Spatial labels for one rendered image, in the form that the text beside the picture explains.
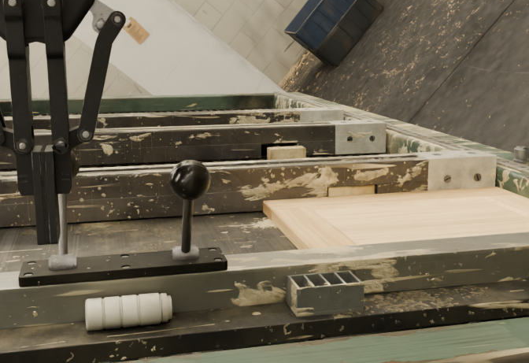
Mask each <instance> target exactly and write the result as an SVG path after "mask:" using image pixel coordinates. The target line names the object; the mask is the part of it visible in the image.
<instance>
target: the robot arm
mask: <svg viewBox="0 0 529 363"><path fill-rule="evenodd" d="M88 11H91V13H92V15H93V21H92V28H93V29H94V31H95V32H97V33H98V37H97V39H96V42H95V45H94V52H93V56H92V60H91V67H90V71H89V76H88V81H87V88H86V92H85V96H84V100H83V108H82V112H81V117H80V124H79V126H76V127H74V128H70V124H69V111H68V85H67V72H66V58H65V42H66V41H67V40H69V39H70V38H71V37H72V35H73V33H74V32H75V30H76V29H77V28H78V26H79V25H80V23H81V22H82V20H83V19H84V17H85V16H86V15H87V13H88ZM125 22H126V17H125V15H124V14H123V13H122V12H121V11H115V10H113V9H111V8H110V7H108V6H107V5H106V4H104V3H102V2H100V1H99V0H0V37H1V38H2V39H4V40H5V41H6V49H7V56H8V60H9V81H10V94H11V105H12V117H13V130H12V129H9V128H7V126H6V122H5V119H4V116H3V114H2V110H1V107H0V146H2V147H5V148H7V149H10V150H11V151H12V152H14V154H15V156H16V163H17V184H18V191H19V192H20V195H21V196H29V195H34V199H35V222H36V234H37V244H38V245H46V244H58V243H59V239H60V234H61V228H60V214H59V201H58V194H69V193H70V191H71V189H72V157H71V151H72V149H73V148H74V147H75V146H78V145H80V144H83V143H88V142H90V141H91V140H92V139H93V138H94V133H95V129H96V124H97V120H98V113H99V109H100V105H101V100H102V93H103V89H104V85H105V78H106V73H107V69H108V65H109V58H110V54H111V49H112V45H113V42H114V40H115V39H116V37H117V36H118V34H119V33H120V31H121V29H122V27H123V26H124V25H125ZM34 42H38V43H44V44H45V45H46V61H47V73H48V85H49V98H50V122H51V134H52V145H47V146H34V143H35V137H34V123H33V111H32V97H31V73H30V59H29V57H30V49H29V43H34Z"/></svg>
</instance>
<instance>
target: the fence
mask: <svg viewBox="0 0 529 363"><path fill-rule="evenodd" d="M224 256H225V257H226V259H227V260H228V269H227V270H221V271H211V272H192V273H183V274H173V275H163V276H145V277H135V278H126V279H116V280H97V281H87V282H78V283H59V284H50V285H40V286H30V287H20V286H19V282H18V276H19V274H20V271H18V272H0V329H7V328H23V327H31V326H40V325H48V324H64V323H73V322H81V321H86V318H85V301H86V300H87V299H89V298H102V299H103V298H106V297H115V296H119V297H120V298H121V296H125V295H134V294H136V296H139V294H151V293H158V294H163V293H166V295H170V296H171V300H172V312H173V313H180V312H188V311H197V310H205V309H221V308H229V307H238V306H254V305H262V304H271V303H279V302H287V276H292V275H301V274H310V273H319V272H337V271H346V270H351V272H352V273H353V274H354V275H355V276H356V277H357V278H358V279H359V280H360V281H361V282H364V294H378V293H386V292H395V291H411V290H419V289H428V288H436V287H452V286H460V285H469V284H477V283H493V282H501V281H510V280H525V279H529V232H516V233H505V234H495V235H476V236H465V237H455V238H444V239H425V240H414V241H404V242H393V243H374V244H364V245H353V246H333V247H323V248H312V249H302V250H282V251H272V252H262V253H251V254H232V255H224Z"/></svg>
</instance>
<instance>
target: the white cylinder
mask: <svg viewBox="0 0 529 363"><path fill-rule="evenodd" d="M85 318H86V329H87V330H88V331H97V330H103V328H105V329H114V328H120V327H123V328H129V327H137V326H138V325H140V326H145V325H154V324H160V323H161V322H162V323H166V322H168V320H170V319H172V300H171V296H170V295H166V293H163V294H158V293H151V294H139V296H136V294H134V295H125V296H121V298H120V297H119V296H115V297H106V298H103V299H102V298H89V299H87V300H86V301H85Z"/></svg>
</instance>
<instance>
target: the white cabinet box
mask: <svg viewBox="0 0 529 363"><path fill-rule="evenodd" d="M99 1H100V2H102V3H104V4H106V5H107V6H108V7H110V8H111V9H113V10H115V11H121V12H122V13H123V14H124V15H125V17H126V22H125V25H124V26H123V27H122V29H121V31H120V33H119V34H118V36H117V37H116V39H115V40H114V42H113V45H112V49H111V54H110V58H109V62H110V63H111V64H112V65H114V66H115V67H117V68H118V69H119V70H120V71H121V72H123V73H124V74H126V75H127V76H129V77H130V78H131V79H133V80H134V81H135V82H136V83H137V84H139V85H140V86H141V87H143V88H144V89H146V90H147V91H149V92H150V93H151V94H152V95H180V94H249V93H273V91H283V92H285V91H284V90H283V89H282V88H280V87H279V86H278V85H277V84H275V83H274V82H273V81H271V80H270V79H269V78H268V77H267V76H266V75H265V74H263V73H262V72H261V71H259V70H258V69H257V68H256V67H254V66H253V65H252V64H250V63H249V62H248V61H247V60H246V59H245V58H244V57H242V56H241V55H240V54H239V53H237V52H236V51H235V50H233V49H232V48H231V47H230V46H229V45H228V44H226V43H225V42H224V41H223V40H222V39H220V38H219V37H218V36H217V35H215V34H214V33H213V32H211V31H210V30H209V29H208V28H207V27H206V26H205V25H203V24H202V23H201V22H199V21H198V20H197V19H196V18H194V17H193V16H192V15H190V14H189V13H188V12H187V11H186V10H185V9H184V8H182V7H181V6H180V5H179V4H177V3H176V2H175V1H173V0H99ZM92 21H93V15H92V13H91V11H88V13H87V15H86V16H85V17H84V19H83V20H82V22H81V23H80V25H79V26H78V28H77V29H76V30H75V32H74V33H73V35H74V36H75V37H76V38H78V39H79V40H81V41H82V42H83V43H85V44H86V45H88V46H89V47H90V48H91V49H92V50H93V49H94V45H95V42H96V39H97V37H98V33H97V32H95V31H94V29H93V28H92Z"/></svg>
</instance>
